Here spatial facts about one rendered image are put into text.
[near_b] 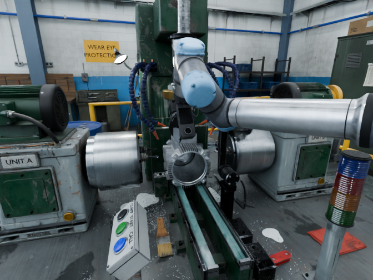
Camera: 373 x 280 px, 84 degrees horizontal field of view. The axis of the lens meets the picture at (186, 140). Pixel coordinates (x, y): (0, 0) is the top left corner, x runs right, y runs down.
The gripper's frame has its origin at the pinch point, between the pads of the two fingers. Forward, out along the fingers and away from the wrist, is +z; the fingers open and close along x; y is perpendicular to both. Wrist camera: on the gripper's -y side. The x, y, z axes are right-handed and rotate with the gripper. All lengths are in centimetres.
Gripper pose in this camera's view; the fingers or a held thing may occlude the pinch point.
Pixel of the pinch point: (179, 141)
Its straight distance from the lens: 77.3
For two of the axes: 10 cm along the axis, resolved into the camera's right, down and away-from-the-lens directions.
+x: -9.7, 0.7, -2.2
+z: -1.2, 6.8, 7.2
